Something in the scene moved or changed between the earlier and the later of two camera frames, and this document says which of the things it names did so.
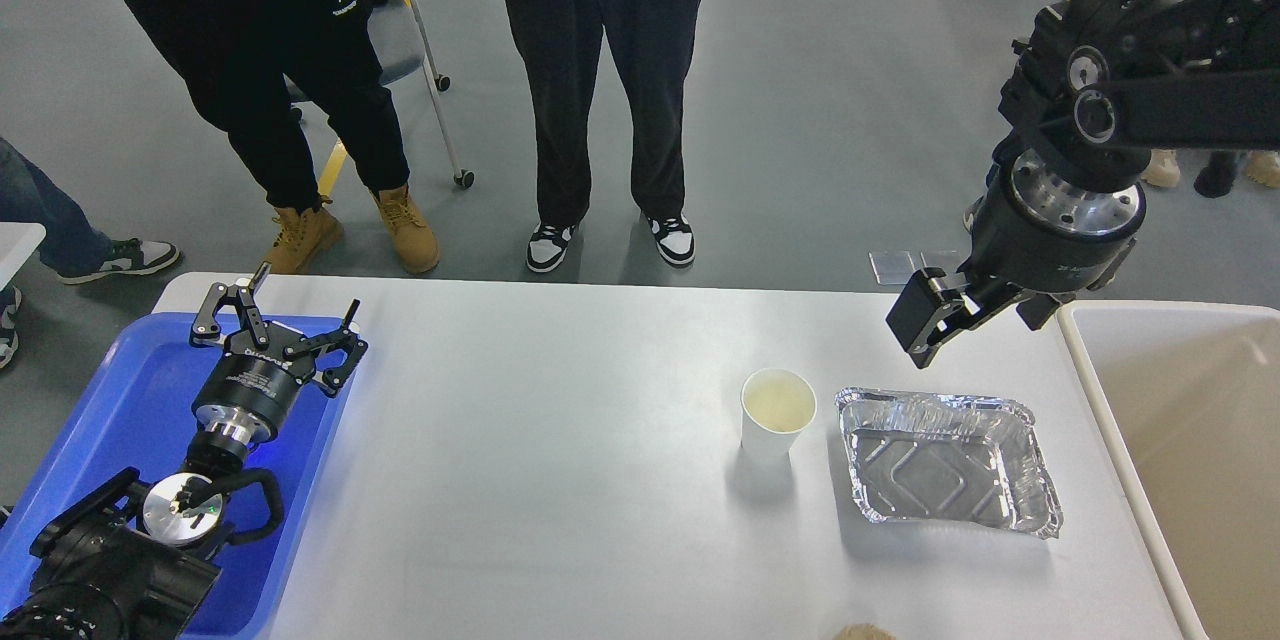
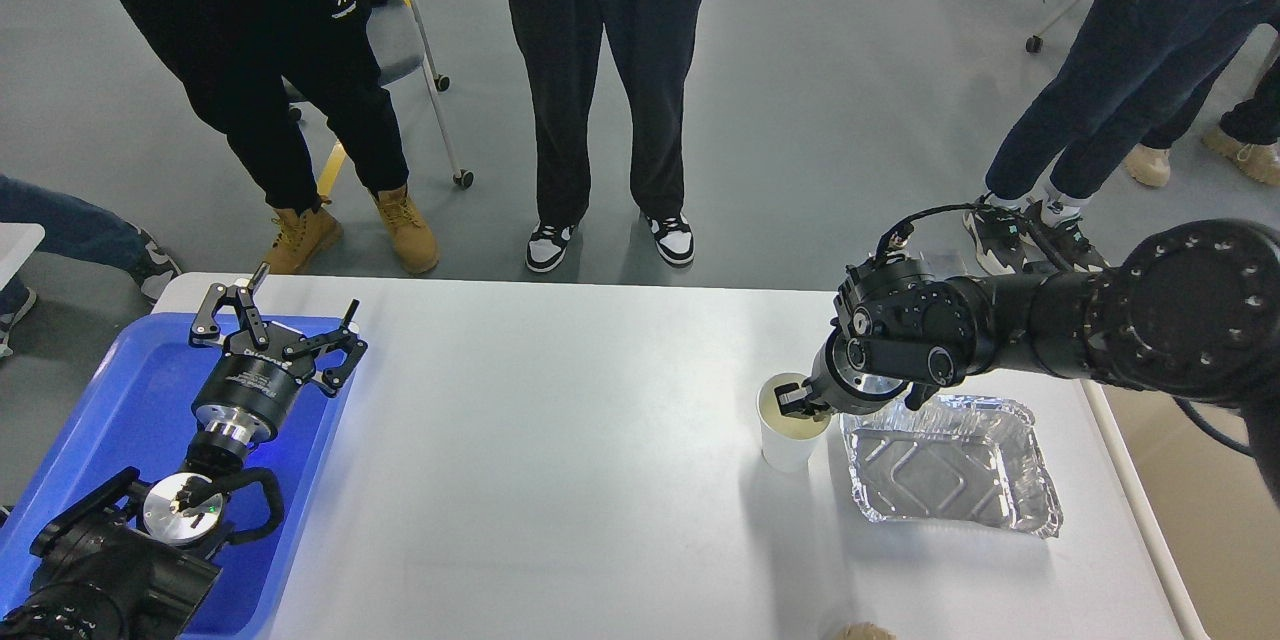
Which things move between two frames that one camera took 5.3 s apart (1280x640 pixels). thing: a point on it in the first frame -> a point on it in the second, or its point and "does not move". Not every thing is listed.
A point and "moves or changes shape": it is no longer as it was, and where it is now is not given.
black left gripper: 246,393 does not move
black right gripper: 1035,232 -> 835,387
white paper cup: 775,406 moves or changes shape
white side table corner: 18,240 does not move
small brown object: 864,631 does not move
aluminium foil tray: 933,456 does not move
